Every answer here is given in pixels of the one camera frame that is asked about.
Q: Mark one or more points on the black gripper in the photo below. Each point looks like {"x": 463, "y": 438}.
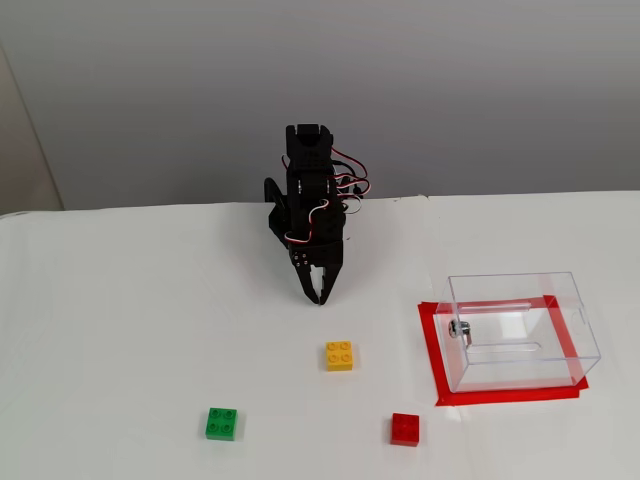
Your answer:
{"x": 322, "y": 260}

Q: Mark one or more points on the green lego brick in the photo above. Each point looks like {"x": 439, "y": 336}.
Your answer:
{"x": 221, "y": 424}

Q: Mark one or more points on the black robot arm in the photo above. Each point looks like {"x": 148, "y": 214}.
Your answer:
{"x": 310, "y": 155}

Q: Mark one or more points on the yellow lego brick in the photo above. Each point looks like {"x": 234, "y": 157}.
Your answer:
{"x": 341, "y": 356}

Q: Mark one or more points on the red lego brick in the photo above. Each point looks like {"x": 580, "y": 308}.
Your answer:
{"x": 405, "y": 429}

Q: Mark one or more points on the transparent plastic box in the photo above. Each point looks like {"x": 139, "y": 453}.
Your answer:
{"x": 520, "y": 370}

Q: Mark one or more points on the silver cylinder lock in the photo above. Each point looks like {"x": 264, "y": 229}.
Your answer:
{"x": 459, "y": 330}

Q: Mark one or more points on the red tape frame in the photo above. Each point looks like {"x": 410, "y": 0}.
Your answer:
{"x": 430, "y": 350}

